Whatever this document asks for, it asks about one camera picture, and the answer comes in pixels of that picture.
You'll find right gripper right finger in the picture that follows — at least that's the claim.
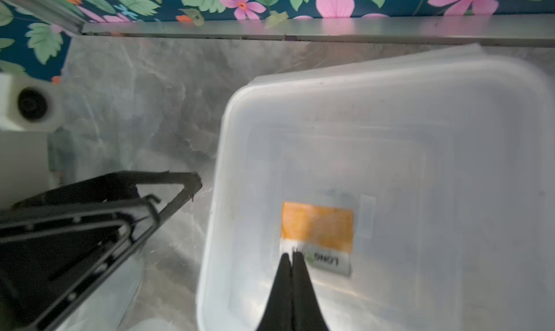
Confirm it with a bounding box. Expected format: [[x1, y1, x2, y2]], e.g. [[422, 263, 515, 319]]
[[292, 252, 329, 331]]

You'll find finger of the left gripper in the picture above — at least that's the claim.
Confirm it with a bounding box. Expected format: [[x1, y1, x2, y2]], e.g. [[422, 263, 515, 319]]
[[12, 171, 202, 223], [1, 198, 160, 330]]

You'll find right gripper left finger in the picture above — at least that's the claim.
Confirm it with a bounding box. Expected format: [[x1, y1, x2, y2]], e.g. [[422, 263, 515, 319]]
[[257, 253, 293, 331]]

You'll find square clear box lid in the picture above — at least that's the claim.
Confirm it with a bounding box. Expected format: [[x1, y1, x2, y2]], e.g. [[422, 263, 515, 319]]
[[197, 46, 554, 330]]

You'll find rectangular clear lunch box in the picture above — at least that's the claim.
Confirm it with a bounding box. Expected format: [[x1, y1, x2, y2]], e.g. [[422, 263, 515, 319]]
[[58, 254, 144, 330]]

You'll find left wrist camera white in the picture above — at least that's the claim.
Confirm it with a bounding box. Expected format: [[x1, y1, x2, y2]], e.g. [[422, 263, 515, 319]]
[[1, 72, 64, 210]]

